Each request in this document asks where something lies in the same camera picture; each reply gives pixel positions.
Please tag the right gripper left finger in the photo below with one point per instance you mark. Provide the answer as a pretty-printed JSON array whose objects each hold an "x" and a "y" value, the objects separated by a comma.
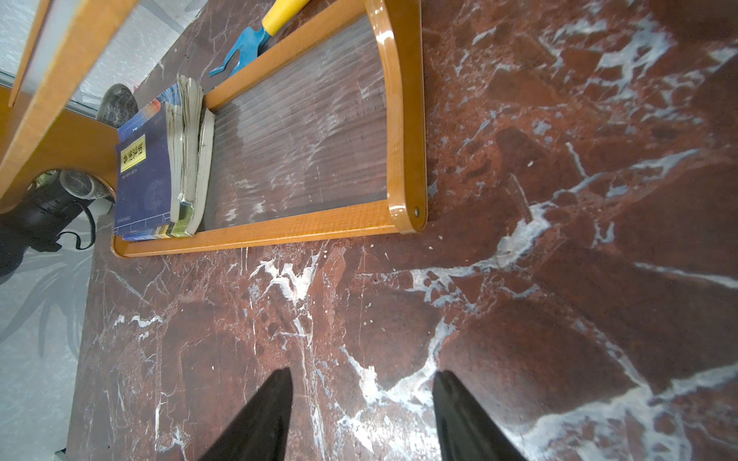
[{"x": 260, "y": 430}]

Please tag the blue yellow garden rake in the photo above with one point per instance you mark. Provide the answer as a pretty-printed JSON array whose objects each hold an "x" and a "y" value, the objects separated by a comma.
[{"x": 251, "y": 43}]

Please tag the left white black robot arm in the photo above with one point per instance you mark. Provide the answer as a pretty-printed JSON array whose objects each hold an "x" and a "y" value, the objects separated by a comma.
[{"x": 51, "y": 203}]

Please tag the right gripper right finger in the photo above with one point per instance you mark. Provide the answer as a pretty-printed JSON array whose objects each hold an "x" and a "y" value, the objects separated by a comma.
[{"x": 465, "y": 431}]

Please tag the orange wooden three-tier bookshelf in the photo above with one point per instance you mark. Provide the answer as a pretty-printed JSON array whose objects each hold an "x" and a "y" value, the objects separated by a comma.
[{"x": 322, "y": 136}]

